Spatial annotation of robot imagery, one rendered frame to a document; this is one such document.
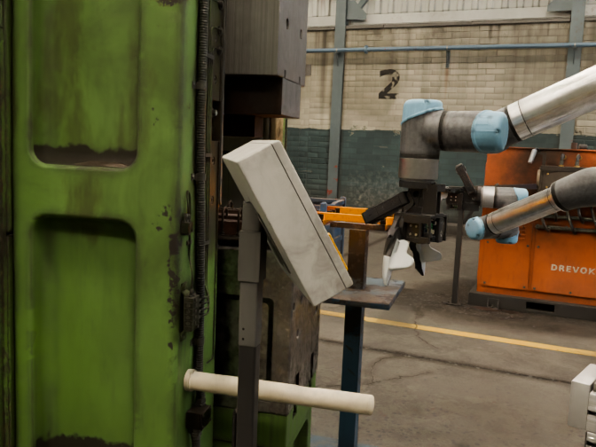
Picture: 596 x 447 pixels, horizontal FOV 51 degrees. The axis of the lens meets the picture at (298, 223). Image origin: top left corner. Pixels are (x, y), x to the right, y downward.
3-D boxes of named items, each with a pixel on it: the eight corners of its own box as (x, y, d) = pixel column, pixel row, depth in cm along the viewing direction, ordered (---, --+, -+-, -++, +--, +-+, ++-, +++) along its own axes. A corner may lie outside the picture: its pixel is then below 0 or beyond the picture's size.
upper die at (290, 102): (299, 118, 184) (301, 85, 183) (281, 114, 164) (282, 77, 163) (167, 113, 194) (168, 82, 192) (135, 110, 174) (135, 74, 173)
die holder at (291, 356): (317, 369, 206) (324, 234, 201) (287, 416, 170) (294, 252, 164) (160, 348, 219) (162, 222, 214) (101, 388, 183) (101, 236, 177)
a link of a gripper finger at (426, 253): (443, 279, 128) (433, 245, 123) (417, 274, 131) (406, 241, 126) (449, 269, 129) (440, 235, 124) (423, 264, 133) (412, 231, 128)
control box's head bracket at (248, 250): (302, 276, 129) (306, 208, 127) (286, 289, 116) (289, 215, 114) (252, 271, 131) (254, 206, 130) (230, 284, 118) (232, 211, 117)
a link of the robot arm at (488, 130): (514, 113, 118) (457, 112, 124) (500, 108, 109) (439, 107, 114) (511, 154, 119) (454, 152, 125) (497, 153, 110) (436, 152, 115)
